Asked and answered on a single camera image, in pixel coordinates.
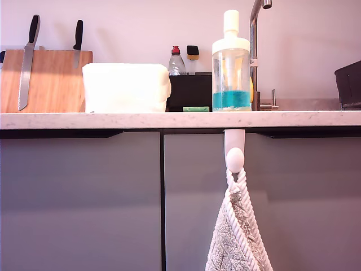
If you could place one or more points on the grey cabinet door with hook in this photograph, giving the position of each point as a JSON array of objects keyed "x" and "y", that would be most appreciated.
[{"x": 310, "y": 200}]

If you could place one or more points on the green flat sponge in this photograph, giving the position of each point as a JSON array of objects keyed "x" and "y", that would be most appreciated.
[{"x": 196, "y": 108}]

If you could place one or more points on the dish brush with black head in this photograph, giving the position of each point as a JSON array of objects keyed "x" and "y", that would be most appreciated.
[{"x": 192, "y": 50}]

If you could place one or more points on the wide grey cabinet door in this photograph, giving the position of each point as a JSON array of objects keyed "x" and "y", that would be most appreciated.
[{"x": 79, "y": 200}]

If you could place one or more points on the white door hook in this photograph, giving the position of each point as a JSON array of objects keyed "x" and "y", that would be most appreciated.
[{"x": 234, "y": 161}]

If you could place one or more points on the clear bottle with red cap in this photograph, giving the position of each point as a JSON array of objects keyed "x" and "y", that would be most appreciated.
[{"x": 176, "y": 66}]

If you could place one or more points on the small steel faucet lever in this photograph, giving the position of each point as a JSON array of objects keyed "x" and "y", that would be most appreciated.
[{"x": 273, "y": 97}]

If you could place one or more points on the black sink caddy box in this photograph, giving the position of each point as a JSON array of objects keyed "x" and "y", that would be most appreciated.
[{"x": 191, "y": 91}]

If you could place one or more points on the black dish rack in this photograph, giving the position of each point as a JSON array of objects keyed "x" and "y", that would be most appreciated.
[{"x": 349, "y": 84}]

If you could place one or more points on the wooden magnetic knife board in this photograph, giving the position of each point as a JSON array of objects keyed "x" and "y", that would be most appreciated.
[{"x": 53, "y": 84}]

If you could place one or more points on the clear soap dispenser white pump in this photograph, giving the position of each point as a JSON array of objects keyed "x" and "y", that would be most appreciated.
[{"x": 231, "y": 46}]

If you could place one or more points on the long serrated bread knife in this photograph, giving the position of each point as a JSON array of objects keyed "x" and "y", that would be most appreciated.
[{"x": 25, "y": 67}]

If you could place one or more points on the white cloth storage box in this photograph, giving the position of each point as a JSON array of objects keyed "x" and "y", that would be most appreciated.
[{"x": 124, "y": 89}]

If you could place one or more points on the tall steel kitchen faucet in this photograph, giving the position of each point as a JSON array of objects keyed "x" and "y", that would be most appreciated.
[{"x": 253, "y": 36}]

